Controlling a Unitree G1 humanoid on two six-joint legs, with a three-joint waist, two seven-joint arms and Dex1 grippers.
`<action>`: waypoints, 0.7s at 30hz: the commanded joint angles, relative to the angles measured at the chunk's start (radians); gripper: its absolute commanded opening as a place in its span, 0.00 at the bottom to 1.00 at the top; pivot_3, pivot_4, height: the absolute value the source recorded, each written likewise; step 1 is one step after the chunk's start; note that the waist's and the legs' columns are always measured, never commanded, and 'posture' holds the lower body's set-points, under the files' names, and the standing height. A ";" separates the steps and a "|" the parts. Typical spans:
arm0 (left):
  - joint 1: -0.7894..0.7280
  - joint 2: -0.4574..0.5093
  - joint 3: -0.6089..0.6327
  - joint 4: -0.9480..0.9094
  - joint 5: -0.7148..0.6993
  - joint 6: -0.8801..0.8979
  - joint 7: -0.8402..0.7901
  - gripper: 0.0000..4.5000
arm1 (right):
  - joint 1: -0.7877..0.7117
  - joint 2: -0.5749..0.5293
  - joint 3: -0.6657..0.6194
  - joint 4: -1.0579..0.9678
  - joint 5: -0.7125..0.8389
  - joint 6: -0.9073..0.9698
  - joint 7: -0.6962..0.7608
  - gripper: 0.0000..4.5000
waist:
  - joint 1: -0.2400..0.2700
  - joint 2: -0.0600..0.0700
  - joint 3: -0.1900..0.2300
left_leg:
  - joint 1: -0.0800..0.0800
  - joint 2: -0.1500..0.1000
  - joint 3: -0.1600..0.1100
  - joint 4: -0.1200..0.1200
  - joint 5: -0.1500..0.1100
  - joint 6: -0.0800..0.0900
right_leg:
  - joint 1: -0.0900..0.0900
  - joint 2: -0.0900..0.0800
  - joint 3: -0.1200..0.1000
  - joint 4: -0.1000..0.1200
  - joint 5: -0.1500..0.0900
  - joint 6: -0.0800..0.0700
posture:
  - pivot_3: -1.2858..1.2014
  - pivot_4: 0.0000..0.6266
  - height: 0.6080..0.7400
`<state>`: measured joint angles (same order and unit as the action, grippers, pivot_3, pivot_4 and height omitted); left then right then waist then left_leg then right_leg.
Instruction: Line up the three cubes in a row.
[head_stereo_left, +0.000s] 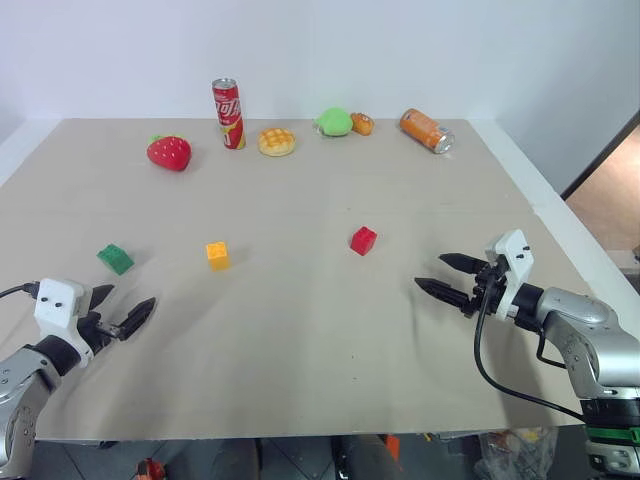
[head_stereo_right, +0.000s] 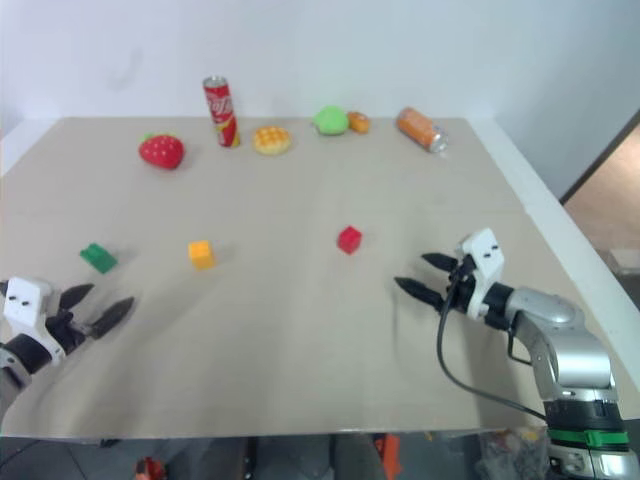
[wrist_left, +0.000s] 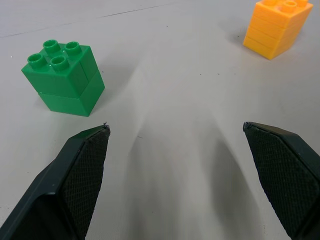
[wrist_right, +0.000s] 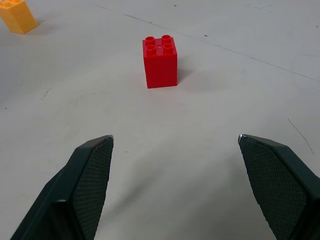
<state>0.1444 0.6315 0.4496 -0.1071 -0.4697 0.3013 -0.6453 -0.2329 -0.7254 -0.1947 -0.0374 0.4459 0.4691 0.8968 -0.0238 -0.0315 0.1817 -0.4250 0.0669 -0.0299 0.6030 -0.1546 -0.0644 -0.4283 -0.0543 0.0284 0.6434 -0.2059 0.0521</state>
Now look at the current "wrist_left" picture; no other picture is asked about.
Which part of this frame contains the green toy brick stack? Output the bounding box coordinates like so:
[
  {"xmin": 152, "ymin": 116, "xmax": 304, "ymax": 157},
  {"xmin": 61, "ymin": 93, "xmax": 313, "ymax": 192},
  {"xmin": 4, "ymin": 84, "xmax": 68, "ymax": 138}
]
[{"xmin": 20, "ymin": 39, "xmax": 106, "ymax": 118}]

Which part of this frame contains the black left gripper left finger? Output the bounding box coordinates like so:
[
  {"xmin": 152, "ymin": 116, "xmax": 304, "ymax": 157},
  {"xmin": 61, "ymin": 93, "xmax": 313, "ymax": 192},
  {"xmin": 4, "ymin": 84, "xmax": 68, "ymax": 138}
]
[{"xmin": 0, "ymin": 121, "xmax": 112, "ymax": 240}]

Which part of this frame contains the orange toy brick stack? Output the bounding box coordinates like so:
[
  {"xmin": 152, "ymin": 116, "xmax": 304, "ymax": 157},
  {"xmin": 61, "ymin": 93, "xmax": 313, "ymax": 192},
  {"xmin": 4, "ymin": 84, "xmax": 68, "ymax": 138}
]
[{"xmin": 242, "ymin": 0, "xmax": 314, "ymax": 61}]

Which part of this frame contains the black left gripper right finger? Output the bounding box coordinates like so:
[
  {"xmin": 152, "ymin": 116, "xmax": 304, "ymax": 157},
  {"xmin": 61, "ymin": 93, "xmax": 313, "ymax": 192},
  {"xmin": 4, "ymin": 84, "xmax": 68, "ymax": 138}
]
[{"xmin": 242, "ymin": 121, "xmax": 320, "ymax": 240}]

